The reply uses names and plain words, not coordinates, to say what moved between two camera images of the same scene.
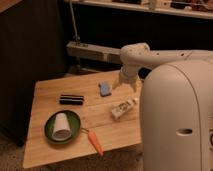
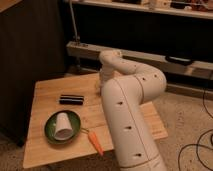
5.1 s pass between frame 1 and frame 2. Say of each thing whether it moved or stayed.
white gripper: moved
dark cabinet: stayed
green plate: stayed
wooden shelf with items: stayed
